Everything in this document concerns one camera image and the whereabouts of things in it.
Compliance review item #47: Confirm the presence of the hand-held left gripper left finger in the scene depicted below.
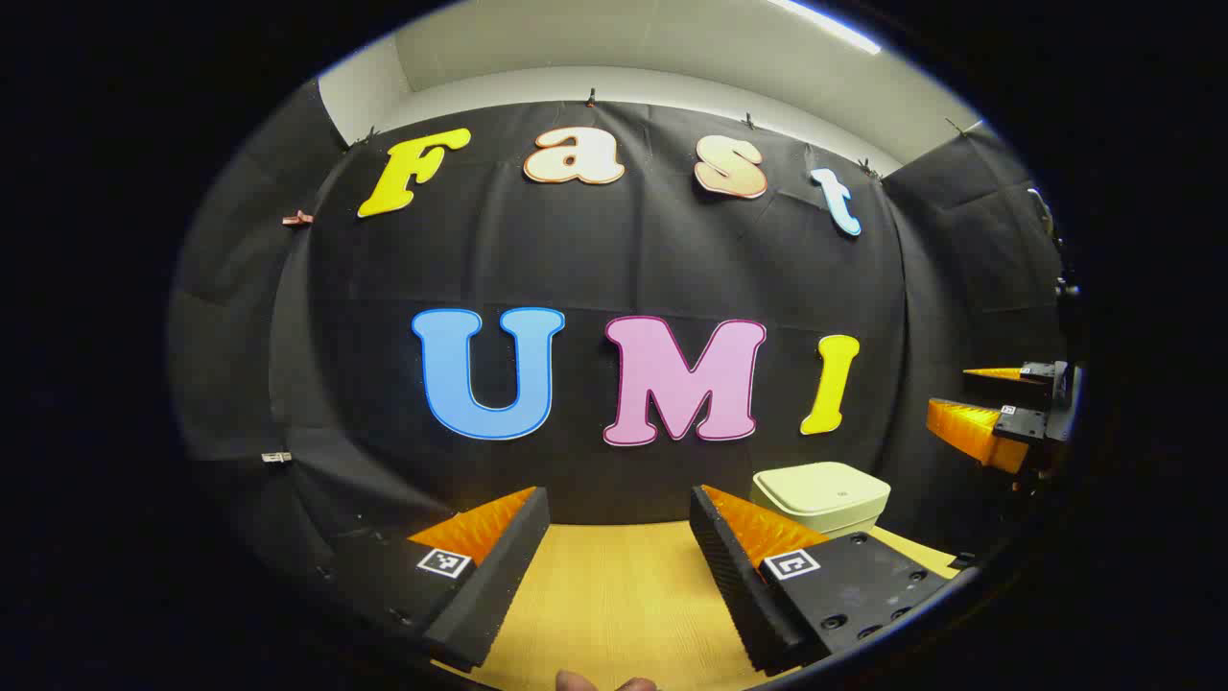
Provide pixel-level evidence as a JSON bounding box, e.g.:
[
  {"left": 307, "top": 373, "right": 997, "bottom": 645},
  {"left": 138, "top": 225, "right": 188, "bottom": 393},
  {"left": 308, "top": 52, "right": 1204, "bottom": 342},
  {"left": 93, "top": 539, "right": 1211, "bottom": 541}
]
[{"left": 321, "top": 485, "right": 553, "bottom": 673}]

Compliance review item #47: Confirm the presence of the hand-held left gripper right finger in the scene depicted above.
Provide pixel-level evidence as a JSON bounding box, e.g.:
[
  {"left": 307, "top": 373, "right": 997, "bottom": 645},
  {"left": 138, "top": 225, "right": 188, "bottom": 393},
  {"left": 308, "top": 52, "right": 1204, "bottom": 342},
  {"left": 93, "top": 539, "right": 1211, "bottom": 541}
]
[{"left": 689, "top": 485, "right": 970, "bottom": 675}]

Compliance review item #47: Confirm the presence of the pale green desktop garbage bin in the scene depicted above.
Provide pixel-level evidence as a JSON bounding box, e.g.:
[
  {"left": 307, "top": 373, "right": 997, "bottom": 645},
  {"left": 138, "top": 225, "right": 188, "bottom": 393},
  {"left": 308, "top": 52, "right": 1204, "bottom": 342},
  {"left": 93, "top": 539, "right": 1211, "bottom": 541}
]
[{"left": 750, "top": 462, "right": 891, "bottom": 538}]

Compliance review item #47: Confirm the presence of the wooden desktop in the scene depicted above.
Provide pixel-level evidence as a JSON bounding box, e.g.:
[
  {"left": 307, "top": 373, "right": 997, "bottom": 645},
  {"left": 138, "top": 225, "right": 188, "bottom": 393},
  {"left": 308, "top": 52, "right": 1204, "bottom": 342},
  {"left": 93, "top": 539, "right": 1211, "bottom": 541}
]
[{"left": 432, "top": 518, "right": 960, "bottom": 691}]

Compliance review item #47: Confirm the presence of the black backdrop cloth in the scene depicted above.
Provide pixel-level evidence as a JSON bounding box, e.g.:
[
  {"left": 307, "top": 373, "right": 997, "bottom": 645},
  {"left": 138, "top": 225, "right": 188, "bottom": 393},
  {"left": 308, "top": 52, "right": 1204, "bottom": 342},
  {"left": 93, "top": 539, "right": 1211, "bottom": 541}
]
[{"left": 168, "top": 82, "right": 1080, "bottom": 615}]

